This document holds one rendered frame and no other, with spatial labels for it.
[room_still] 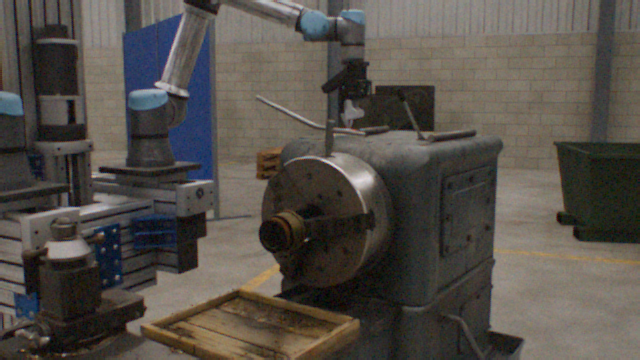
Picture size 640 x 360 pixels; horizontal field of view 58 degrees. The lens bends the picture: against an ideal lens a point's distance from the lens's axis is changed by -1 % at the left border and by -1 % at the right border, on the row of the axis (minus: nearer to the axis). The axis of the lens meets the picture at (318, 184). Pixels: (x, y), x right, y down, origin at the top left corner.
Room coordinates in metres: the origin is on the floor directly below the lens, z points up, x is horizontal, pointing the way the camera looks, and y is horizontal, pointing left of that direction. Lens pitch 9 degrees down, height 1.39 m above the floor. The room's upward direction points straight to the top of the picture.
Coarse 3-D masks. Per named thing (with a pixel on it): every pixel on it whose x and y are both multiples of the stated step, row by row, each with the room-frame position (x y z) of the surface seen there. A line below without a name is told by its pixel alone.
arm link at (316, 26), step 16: (208, 0) 1.79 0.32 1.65; (224, 0) 1.78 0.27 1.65; (240, 0) 1.76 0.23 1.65; (256, 0) 1.75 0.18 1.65; (272, 0) 1.75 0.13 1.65; (272, 16) 1.76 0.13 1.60; (288, 16) 1.74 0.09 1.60; (304, 16) 1.72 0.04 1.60; (320, 16) 1.71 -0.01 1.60; (304, 32) 1.73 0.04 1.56; (320, 32) 1.72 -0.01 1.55
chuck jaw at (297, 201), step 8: (280, 176) 1.37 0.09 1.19; (288, 176) 1.39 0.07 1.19; (272, 184) 1.38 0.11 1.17; (280, 184) 1.36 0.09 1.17; (288, 184) 1.37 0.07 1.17; (280, 192) 1.34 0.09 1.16; (288, 192) 1.35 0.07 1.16; (296, 192) 1.37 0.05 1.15; (272, 200) 1.35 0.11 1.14; (280, 200) 1.34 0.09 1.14; (288, 200) 1.33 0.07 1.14; (296, 200) 1.35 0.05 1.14; (304, 200) 1.37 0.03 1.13; (280, 208) 1.31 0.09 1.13; (288, 208) 1.31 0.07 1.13; (296, 208) 1.33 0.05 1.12; (304, 208) 1.35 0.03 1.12
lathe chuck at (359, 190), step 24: (288, 168) 1.40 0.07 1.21; (312, 168) 1.36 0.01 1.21; (336, 168) 1.32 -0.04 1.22; (360, 168) 1.37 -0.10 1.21; (264, 192) 1.44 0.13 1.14; (312, 192) 1.36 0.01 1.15; (336, 192) 1.32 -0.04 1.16; (360, 192) 1.29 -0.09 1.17; (264, 216) 1.44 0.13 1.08; (312, 216) 1.44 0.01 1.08; (384, 216) 1.33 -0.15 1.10; (336, 240) 1.32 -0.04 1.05; (360, 240) 1.28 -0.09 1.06; (384, 240) 1.34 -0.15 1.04; (312, 264) 1.36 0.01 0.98; (336, 264) 1.32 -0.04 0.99; (360, 264) 1.28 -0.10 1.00
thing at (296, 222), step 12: (276, 216) 1.27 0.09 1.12; (288, 216) 1.26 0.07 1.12; (300, 216) 1.31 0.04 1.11; (264, 228) 1.25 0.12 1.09; (276, 228) 1.31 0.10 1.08; (288, 228) 1.24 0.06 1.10; (300, 228) 1.26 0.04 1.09; (264, 240) 1.26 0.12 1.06; (276, 240) 1.29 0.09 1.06; (288, 240) 1.23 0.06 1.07; (300, 240) 1.26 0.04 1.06; (276, 252) 1.23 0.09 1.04
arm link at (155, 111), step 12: (132, 96) 1.78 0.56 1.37; (144, 96) 1.77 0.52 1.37; (156, 96) 1.79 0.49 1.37; (132, 108) 1.78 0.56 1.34; (144, 108) 1.77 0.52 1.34; (156, 108) 1.78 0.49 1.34; (168, 108) 1.84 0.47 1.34; (132, 120) 1.78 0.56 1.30; (144, 120) 1.77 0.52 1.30; (156, 120) 1.78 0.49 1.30; (168, 120) 1.84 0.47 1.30; (132, 132) 1.78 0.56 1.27; (144, 132) 1.77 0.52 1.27; (156, 132) 1.78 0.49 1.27
